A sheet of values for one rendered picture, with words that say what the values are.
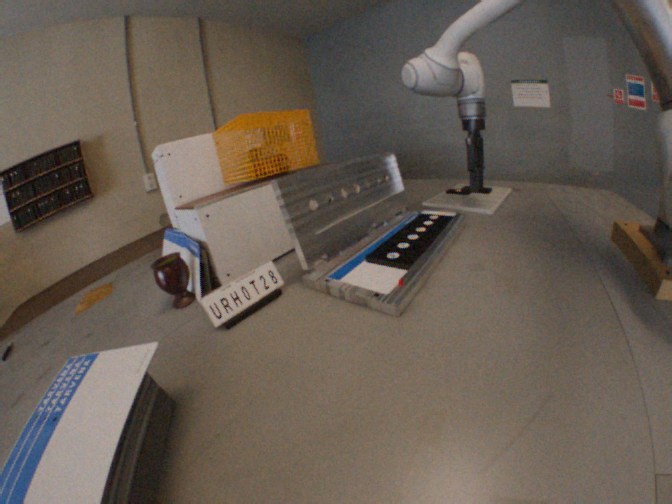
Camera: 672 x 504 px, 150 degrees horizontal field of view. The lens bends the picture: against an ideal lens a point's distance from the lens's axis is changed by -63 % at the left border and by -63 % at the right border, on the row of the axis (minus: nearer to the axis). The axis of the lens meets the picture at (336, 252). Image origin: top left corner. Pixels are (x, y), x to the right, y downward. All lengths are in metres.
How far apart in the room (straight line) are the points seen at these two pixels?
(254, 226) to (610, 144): 2.84
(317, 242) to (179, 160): 0.48
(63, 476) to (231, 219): 0.51
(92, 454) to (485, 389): 0.36
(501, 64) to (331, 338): 2.62
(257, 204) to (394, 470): 0.55
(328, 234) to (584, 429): 0.49
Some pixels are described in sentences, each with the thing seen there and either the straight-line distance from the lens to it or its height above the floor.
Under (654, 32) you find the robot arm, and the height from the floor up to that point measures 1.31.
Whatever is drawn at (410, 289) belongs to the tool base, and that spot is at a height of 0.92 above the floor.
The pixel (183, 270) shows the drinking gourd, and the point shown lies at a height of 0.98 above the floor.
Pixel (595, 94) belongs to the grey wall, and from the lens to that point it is 2.84.
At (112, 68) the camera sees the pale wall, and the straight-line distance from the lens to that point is 2.36.
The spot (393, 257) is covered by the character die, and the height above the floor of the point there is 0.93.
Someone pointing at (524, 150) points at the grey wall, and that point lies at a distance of 2.62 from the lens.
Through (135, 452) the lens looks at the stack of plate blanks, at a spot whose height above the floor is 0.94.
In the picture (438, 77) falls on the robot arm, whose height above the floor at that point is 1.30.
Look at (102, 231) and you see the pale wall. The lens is 2.06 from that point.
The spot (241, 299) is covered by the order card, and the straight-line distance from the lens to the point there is 0.45.
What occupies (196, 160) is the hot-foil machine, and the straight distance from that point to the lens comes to 0.78.
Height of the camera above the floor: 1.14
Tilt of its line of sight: 24 degrees down
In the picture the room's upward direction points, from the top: 11 degrees counter-clockwise
